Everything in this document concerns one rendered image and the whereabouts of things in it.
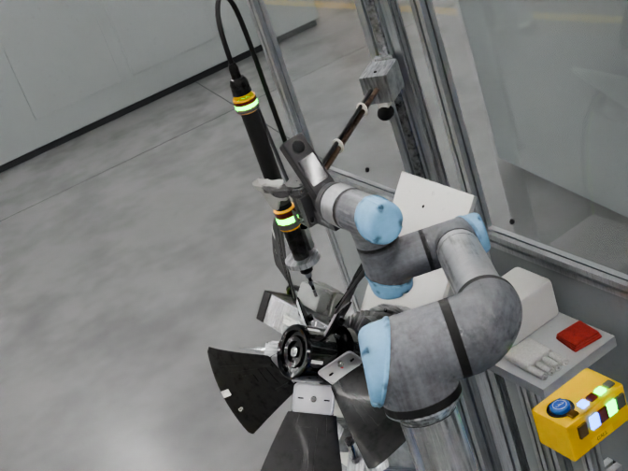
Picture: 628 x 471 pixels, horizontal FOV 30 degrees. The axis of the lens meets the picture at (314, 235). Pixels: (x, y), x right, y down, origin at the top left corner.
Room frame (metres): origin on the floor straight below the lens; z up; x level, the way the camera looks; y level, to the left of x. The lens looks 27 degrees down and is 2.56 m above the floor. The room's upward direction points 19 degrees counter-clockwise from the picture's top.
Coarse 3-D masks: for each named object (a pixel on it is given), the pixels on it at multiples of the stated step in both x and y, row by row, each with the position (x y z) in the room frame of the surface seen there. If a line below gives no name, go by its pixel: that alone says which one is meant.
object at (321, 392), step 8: (296, 384) 2.09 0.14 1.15; (304, 384) 2.09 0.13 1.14; (312, 384) 2.09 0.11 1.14; (320, 384) 2.09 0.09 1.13; (296, 392) 2.08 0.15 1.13; (304, 392) 2.08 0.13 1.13; (312, 392) 2.08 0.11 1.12; (320, 392) 2.08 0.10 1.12; (328, 392) 2.07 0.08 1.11; (296, 400) 2.08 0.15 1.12; (304, 400) 2.07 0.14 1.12; (320, 400) 2.07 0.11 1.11; (296, 408) 2.07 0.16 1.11; (304, 408) 2.06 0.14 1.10; (312, 408) 2.06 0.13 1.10; (320, 408) 2.06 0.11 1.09; (328, 408) 2.05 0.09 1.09
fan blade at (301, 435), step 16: (288, 416) 2.06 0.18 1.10; (304, 416) 2.05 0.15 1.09; (320, 416) 2.04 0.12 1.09; (288, 432) 2.04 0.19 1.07; (304, 432) 2.03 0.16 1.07; (320, 432) 2.02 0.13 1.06; (336, 432) 2.02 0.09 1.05; (272, 448) 2.04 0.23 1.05; (288, 448) 2.02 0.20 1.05; (304, 448) 2.01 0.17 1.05; (320, 448) 2.00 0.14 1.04; (336, 448) 2.00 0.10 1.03; (272, 464) 2.02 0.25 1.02; (288, 464) 2.00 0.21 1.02; (304, 464) 1.99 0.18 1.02; (320, 464) 1.98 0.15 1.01; (336, 464) 1.97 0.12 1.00
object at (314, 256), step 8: (304, 232) 2.05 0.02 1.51; (312, 240) 2.06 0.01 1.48; (312, 248) 2.05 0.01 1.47; (288, 256) 2.06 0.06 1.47; (312, 256) 2.02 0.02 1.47; (320, 256) 2.03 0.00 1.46; (288, 264) 2.02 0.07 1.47; (296, 264) 2.01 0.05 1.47; (304, 264) 2.00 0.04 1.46; (312, 264) 2.01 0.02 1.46
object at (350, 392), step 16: (336, 384) 1.99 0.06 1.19; (352, 384) 1.97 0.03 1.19; (336, 400) 1.95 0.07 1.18; (352, 400) 1.93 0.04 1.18; (368, 400) 1.91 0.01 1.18; (352, 416) 1.90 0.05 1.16; (368, 416) 1.88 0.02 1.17; (384, 416) 1.86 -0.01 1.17; (352, 432) 1.87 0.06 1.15; (368, 432) 1.85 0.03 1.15; (384, 432) 1.83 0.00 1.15; (400, 432) 1.81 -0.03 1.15; (368, 448) 1.82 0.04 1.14; (384, 448) 1.80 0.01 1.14; (368, 464) 1.79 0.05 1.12
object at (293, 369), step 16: (288, 336) 2.14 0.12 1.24; (304, 336) 2.09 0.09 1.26; (320, 336) 2.09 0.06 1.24; (336, 336) 2.15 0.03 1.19; (352, 336) 2.12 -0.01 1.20; (288, 352) 2.12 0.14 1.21; (304, 352) 2.08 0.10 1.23; (320, 352) 2.07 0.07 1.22; (336, 352) 2.08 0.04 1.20; (288, 368) 2.10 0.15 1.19; (304, 368) 2.05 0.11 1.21; (320, 368) 2.06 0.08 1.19
